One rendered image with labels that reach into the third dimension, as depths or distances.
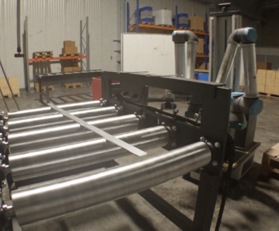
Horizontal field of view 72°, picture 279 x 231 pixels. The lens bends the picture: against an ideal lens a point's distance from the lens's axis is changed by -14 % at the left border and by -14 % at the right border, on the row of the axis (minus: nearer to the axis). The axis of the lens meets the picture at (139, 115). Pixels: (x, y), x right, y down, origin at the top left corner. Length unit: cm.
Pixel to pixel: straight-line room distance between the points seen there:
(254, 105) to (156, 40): 457
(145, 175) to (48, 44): 1083
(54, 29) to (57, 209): 1106
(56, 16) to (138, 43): 645
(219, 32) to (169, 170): 183
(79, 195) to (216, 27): 209
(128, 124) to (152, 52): 483
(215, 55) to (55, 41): 981
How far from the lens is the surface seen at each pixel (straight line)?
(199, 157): 94
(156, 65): 612
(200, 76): 683
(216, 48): 237
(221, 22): 242
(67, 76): 643
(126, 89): 162
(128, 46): 601
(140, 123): 145
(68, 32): 1167
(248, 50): 188
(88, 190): 69
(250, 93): 194
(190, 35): 219
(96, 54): 1208
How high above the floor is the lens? 127
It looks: 15 degrees down
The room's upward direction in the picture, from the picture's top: straight up
